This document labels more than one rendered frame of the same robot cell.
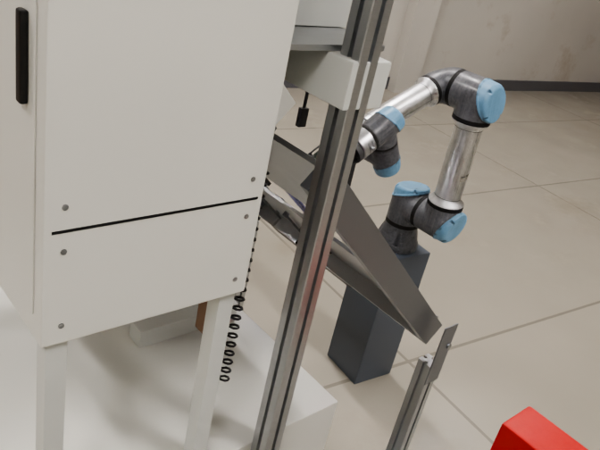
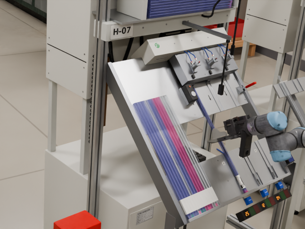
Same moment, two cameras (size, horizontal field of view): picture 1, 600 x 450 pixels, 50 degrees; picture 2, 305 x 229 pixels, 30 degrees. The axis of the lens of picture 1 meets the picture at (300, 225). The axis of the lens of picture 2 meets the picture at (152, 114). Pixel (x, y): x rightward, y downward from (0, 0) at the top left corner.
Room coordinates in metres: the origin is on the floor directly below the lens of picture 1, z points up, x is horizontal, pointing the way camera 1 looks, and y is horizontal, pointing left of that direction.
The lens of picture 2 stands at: (1.20, -2.21, 1.94)
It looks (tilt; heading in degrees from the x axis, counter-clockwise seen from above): 23 degrees down; 91
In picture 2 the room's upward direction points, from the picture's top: 6 degrees clockwise
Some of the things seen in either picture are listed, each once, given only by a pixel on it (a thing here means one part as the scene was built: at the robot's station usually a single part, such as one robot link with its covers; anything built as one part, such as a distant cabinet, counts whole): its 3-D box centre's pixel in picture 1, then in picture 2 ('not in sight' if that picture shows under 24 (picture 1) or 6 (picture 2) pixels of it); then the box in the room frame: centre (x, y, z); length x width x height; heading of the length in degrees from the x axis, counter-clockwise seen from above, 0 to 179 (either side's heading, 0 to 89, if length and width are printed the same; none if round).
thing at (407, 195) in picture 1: (410, 202); not in sight; (2.03, -0.35, 0.72); 0.13 x 0.12 x 0.14; 48
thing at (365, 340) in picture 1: (376, 306); not in sight; (2.03, -0.34, 0.28); 0.18 x 0.18 x 0.55; 39
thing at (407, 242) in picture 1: (399, 230); not in sight; (2.03, -0.34, 0.60); 0.15 x 0.15 x 0.10
